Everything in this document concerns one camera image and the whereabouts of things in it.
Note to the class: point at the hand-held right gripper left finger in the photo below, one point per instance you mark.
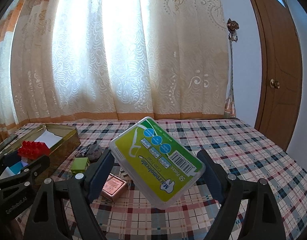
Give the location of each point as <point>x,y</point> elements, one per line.
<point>101,172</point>

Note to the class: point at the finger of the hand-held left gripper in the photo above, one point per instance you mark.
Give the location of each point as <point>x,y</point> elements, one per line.
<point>9,158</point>
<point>37,166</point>

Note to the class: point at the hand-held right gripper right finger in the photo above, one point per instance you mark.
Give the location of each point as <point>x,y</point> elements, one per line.
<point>213,172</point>

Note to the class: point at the teal toy brick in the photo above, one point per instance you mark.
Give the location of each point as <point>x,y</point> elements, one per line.
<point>17,167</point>

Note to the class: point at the red toy brick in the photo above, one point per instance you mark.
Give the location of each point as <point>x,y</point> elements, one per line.
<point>31,150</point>

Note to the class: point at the copper metal box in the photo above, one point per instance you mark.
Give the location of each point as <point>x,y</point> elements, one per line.
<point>114,186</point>

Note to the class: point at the green toy brick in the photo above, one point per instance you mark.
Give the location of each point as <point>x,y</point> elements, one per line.
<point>79,165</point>

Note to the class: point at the dark grey stone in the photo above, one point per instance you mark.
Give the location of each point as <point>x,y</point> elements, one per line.
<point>89,151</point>

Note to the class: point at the gold tin box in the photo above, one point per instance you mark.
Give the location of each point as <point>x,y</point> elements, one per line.
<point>66,145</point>

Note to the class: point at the green floss pick box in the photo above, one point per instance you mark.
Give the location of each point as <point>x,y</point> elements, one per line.
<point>156,160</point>

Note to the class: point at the white paper sheet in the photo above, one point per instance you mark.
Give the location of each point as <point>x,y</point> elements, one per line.
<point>47,138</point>

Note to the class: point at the plaid tablecloth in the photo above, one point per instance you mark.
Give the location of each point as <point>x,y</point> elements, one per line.
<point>243,155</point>

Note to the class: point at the brass door knob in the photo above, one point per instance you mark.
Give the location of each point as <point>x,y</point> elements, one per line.
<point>274,83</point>

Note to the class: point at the cream lace curtain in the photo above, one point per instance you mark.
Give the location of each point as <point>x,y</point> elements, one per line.
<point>118,55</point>

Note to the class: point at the brown wooden door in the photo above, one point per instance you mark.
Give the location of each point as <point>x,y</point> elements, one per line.
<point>276,55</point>

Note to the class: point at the brass curtain holdback hook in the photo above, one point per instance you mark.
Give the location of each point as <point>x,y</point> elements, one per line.
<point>232,26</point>

